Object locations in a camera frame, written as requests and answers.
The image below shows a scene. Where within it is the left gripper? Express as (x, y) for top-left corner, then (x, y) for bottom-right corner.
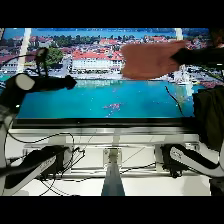
(64, 74), (78, 91)

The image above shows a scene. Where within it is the black garment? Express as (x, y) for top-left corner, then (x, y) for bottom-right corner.
(192, 85), (224, 153)

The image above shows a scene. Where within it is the black cable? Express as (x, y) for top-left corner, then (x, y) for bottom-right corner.
(5, 130), (87, 197)
(39, 161), (158, 184)

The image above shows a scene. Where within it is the silver frame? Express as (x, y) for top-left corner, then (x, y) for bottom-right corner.
(5, 127), (212, 197)

